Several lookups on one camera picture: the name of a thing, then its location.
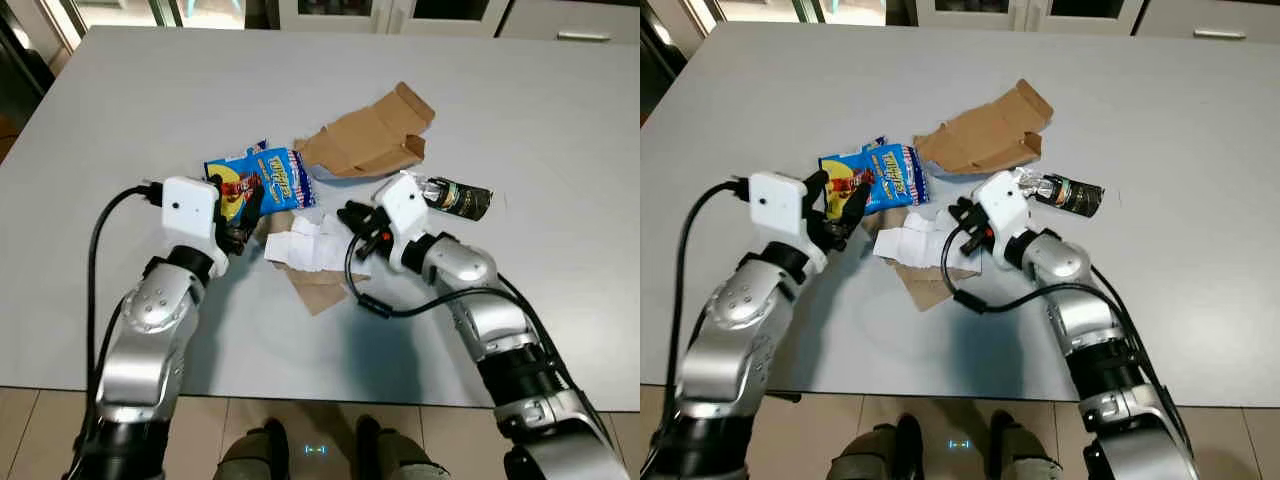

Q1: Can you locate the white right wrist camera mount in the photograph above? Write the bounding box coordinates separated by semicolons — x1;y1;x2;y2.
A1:
372;171;434;273
975;169;1037;264

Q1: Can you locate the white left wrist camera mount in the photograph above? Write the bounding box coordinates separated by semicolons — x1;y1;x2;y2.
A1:
160;176;224;252
748;171;830;272

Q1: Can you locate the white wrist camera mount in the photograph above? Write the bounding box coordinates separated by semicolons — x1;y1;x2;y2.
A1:
372;171;434;273
748;171;830;272
975;169;1037;264
160;176;224;252

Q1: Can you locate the blue yellow snack bag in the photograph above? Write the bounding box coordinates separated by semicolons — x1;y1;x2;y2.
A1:
203;140;318;224
817;139;932;217

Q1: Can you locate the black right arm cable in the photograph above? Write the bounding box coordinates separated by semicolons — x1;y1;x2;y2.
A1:
343;232;603;433
940;224;1193;443

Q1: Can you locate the brown paper piece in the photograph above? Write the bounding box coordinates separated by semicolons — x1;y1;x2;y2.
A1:
861;209;987;314
254;209;377;318

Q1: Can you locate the torn brown cardboard box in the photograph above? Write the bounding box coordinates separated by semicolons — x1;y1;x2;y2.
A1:
912;77;1056;177
292;81;438;180

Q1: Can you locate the white paper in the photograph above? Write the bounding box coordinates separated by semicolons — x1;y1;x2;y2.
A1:
263;211;374;282
871;214;987;274

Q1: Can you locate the robot leg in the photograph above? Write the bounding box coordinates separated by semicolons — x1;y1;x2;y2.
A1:
214;420;292;480
824;419;927;480
984;409;1067;480
354;414;452;480

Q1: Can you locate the black silver foil wrapper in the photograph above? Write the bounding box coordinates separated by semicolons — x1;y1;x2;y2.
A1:
1014;167;1107;218
415;174;495;222

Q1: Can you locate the robot right leg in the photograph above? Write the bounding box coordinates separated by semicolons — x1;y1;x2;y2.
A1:
984;409;1067;480
354;414;452;480

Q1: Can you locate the robot left leg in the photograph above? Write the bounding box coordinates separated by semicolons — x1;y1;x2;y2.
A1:
214;420;292;480
824;419;927;480

